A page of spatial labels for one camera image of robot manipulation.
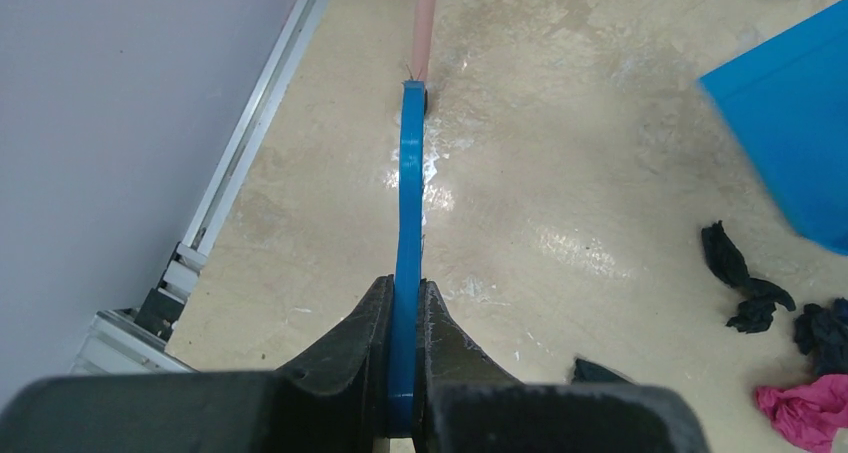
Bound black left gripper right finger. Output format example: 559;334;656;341
415;281;710;452

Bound aluminium frame rail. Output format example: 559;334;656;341
70;0;329;375

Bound pink paper scrap middle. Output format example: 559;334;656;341
754;374;847;453

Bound dark blue paper scrap centre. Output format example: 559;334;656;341
793;298;847;376

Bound pink music stand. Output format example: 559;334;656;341
409;0;436;114

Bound blue hand brush black bristles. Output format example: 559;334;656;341
387;80;427;438

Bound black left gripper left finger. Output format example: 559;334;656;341
1;276;394;452

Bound blue plastic dustpan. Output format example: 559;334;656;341
700;0;847;255

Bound small black paper scrap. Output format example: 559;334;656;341
700;221;797;334

